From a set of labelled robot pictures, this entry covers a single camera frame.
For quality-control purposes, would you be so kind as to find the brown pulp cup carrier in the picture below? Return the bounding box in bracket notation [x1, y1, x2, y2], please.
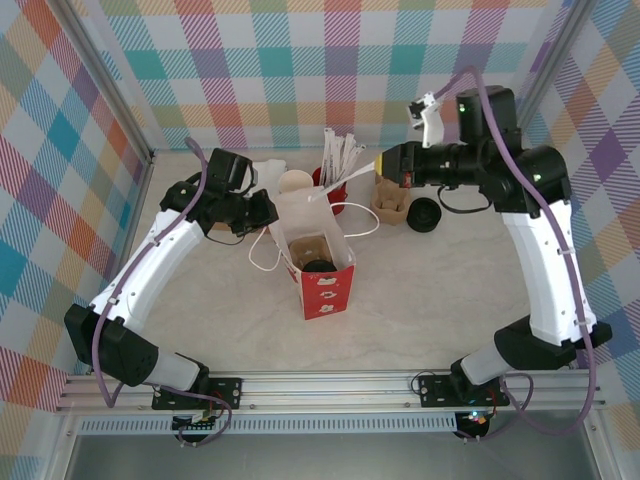
[288, 237, 346, 274]

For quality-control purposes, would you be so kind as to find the red white paper bag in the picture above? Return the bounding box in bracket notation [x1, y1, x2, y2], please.
[248, 187, 381, 321]

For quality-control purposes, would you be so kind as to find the stack of black cup lids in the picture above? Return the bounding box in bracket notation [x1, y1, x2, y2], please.
[405, 197, 445, 234]

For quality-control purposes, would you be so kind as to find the stack of paper cups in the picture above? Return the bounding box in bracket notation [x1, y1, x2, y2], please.
[278, 169, 314, 196]

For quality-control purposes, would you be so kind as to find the small circuit board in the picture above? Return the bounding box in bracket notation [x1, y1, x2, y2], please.
[459, 408, 491, 430]
[172, 410, 224, 434]

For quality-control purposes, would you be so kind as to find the aluminium side rail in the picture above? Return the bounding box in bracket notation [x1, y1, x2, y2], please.
[88, 149, 156, 376]

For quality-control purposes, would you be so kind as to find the aluminium frame post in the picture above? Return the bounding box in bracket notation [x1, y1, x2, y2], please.
[58, 0, 157, 169]
[497, 0, 591, 156]

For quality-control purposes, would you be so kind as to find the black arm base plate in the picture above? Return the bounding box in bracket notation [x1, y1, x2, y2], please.
[417, 373, 511, 409]
[151, 377, 245, 412]

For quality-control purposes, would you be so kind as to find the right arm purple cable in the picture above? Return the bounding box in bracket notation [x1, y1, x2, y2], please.
[432, 67, 599, 444]

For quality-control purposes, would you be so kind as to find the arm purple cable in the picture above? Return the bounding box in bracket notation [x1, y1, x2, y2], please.
[92, 137, 234, 449]
[432, 67, 599, 444]

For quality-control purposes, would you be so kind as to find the aluminium mounting rail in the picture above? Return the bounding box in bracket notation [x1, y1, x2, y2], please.
[54, 370, 609, 414]

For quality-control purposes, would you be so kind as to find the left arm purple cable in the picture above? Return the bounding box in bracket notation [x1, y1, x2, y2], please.
[92, 137, 234, 449]

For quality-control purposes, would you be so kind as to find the slotted grey cable duct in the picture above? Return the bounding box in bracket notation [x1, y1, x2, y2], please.
[77, 413, 459, 435]

